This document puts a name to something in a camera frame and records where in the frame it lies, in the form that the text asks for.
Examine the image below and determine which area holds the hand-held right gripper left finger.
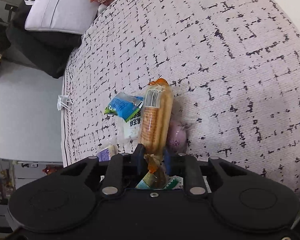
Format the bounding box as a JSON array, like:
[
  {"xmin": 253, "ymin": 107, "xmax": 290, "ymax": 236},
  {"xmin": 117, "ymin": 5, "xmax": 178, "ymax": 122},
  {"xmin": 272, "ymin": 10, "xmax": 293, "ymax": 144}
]
[{"xmin": 60, "ymin": 144, "xmax": 148, "ymax": 195}]

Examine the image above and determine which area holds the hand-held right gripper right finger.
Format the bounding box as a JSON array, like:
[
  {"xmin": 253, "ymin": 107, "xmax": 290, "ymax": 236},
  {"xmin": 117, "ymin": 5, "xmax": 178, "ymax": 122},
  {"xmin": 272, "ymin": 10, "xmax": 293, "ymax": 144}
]
[{"xmin": 164, "ymin": 150, "xmax": 244, "ymax": 195}]

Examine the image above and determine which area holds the orange biscuit packet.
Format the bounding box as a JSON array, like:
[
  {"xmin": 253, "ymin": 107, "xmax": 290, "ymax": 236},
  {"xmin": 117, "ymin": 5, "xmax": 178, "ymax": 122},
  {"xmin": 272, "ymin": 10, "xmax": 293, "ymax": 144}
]
[{"xmin": 139, "ymin": 78, "xmax": 175, "ymax": 174}]

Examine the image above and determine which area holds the flat green snack stick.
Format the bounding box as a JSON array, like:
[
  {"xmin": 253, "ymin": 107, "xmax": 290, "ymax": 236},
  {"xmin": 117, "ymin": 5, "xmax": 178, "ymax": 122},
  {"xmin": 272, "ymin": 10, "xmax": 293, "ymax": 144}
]
[{"xmin": 165, "ymin": 176, "xmax": 183, "ymax": 190}]

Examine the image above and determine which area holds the purple round bun packet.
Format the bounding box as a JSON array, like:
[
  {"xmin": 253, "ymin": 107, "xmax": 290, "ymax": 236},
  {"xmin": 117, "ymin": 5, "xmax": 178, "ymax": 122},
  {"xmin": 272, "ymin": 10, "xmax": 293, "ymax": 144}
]
[{"xmin": 166, "ymin": 119, "xmax": 191, "ymax": 155}]

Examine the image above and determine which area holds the white green snack packet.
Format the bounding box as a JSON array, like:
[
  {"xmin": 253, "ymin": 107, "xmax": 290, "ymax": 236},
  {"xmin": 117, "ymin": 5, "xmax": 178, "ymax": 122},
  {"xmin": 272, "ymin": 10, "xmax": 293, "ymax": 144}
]
[{"xmin": 122, "ymin": 110, "xmax": 143, "ymax": 141}]

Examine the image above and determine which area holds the purple snack packet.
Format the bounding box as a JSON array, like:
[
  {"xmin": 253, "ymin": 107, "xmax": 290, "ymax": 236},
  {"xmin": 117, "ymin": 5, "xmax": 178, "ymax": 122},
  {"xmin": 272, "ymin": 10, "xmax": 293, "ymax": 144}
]
[{"xmin": 97, "ymin": 145, "xmax": 118, "ymax": 162}]

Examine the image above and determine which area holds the blue green candy packet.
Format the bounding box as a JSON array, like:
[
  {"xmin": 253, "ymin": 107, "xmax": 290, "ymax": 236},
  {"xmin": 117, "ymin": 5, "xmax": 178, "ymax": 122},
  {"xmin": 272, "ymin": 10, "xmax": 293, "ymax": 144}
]
[{"xmin": 104, "ymin": 92, "xmax": 144, "ymax": 123}]

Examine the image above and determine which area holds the white face mask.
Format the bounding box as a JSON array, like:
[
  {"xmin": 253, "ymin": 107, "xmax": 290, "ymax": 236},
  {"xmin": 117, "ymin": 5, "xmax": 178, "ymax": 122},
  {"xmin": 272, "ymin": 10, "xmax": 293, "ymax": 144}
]
[{"xmin": 57, "ymin": 95, "xmax": 74, "ymax": 112}]

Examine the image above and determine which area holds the black patterned white blanket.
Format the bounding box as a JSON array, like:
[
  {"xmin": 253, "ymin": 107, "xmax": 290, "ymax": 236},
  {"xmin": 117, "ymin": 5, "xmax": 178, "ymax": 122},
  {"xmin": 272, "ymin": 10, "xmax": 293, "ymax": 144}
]
[{"xmin": 61, "ymin": 0, "xmax": 300, "ymax": 194}]

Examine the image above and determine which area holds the black jacket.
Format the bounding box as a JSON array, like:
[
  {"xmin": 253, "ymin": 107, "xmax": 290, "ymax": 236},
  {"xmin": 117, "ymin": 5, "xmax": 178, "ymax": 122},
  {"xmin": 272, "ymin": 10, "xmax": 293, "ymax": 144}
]
[{"xmin": 5, "ymin": 0, "xmax": 83, "ymax": 79}]

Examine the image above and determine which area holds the white tote bag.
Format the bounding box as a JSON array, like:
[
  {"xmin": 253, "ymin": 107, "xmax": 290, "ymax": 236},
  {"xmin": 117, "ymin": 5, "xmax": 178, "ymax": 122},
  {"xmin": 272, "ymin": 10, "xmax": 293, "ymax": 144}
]
[{"xmin": 24, "ymin": 0, "xmax": 100, "ymax": 35}]

